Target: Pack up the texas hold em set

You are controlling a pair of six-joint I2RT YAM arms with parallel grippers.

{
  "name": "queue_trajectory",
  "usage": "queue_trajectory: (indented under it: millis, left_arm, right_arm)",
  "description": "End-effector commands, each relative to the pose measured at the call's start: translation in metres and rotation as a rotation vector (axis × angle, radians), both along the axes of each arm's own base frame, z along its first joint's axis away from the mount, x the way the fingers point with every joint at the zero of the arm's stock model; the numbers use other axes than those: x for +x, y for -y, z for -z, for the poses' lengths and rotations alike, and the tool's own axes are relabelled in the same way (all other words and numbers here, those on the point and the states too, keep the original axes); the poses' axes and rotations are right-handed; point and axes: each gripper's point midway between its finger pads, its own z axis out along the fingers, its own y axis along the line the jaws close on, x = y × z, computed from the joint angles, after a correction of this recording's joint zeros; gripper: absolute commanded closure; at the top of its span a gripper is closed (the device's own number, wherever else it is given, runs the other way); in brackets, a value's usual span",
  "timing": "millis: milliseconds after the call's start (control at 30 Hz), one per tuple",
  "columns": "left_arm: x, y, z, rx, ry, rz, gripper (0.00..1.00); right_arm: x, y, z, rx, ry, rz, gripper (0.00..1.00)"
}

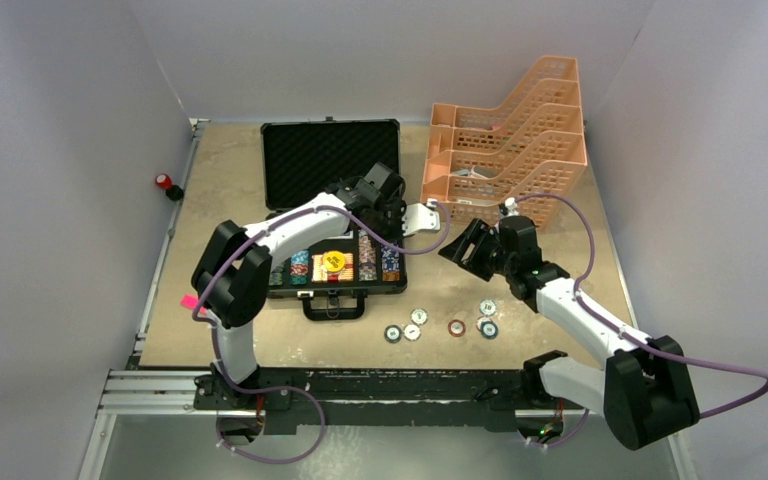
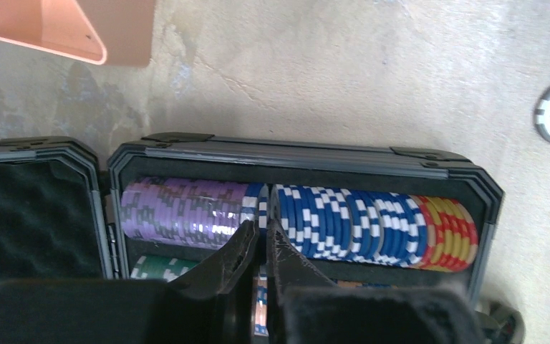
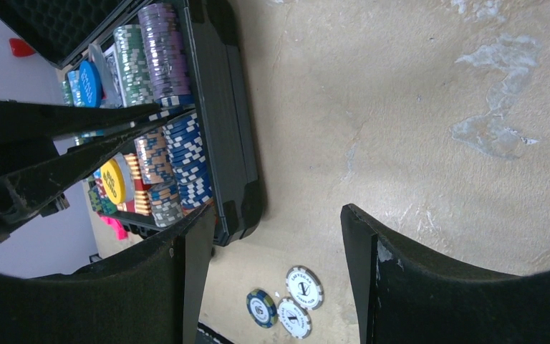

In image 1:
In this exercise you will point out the black poker set case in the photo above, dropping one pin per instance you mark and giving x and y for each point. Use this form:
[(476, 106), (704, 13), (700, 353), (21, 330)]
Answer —
[(301, 160)]

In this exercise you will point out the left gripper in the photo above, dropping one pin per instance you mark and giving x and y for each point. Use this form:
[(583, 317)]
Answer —
[(398, 210)]

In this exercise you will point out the orange plastic file tray rack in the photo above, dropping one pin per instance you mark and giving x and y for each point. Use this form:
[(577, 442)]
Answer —
[(532, 145)]

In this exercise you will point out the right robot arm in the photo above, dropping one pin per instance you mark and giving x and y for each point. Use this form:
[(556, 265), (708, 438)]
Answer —
[(641, 387)]

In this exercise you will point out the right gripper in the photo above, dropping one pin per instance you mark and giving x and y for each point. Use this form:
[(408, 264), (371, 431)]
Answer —
[(478, 234)]

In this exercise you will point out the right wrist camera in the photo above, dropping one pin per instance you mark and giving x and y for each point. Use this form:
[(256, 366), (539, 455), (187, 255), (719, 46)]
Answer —
[(509, 207)]

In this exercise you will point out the pink highlighter marker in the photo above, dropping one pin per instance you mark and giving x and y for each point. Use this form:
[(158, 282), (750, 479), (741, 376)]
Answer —
[(190, 303)]

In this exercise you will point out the red poker chip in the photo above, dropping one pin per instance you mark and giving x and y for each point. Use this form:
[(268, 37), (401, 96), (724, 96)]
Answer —
[(456, 328)]

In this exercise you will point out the white poker chip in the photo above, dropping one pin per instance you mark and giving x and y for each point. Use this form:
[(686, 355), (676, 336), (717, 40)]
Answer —
[(419, 316), (488, 308), (412, 332)]

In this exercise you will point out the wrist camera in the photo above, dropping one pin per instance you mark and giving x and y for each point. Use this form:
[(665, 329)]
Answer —
[(420, 218), (509, 207)]

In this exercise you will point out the red gold card deck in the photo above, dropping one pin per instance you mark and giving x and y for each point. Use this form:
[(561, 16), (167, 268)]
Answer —
[(319, 275)]

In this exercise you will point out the red emergency button left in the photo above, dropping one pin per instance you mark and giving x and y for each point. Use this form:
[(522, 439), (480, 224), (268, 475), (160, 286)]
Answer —
[(171, 190)]

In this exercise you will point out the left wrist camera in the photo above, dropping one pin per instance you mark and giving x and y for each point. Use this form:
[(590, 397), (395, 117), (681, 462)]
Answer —
[(420, 218)]

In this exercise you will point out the yellow round button chip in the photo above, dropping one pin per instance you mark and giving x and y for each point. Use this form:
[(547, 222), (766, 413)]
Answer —
[(334, 261)]

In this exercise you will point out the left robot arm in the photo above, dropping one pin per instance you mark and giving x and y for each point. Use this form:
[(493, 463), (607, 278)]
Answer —
[(231, 278)]

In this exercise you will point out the black base frame rail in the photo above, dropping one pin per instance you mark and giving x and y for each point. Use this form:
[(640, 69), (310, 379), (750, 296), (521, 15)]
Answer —
[(282, 399)]

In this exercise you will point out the dark green poker chip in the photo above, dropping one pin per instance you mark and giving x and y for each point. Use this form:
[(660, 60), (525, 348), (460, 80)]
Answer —
[(393, 334)]

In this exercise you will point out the teal poker chip right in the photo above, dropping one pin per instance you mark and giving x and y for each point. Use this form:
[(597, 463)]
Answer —
[(487, 328)]

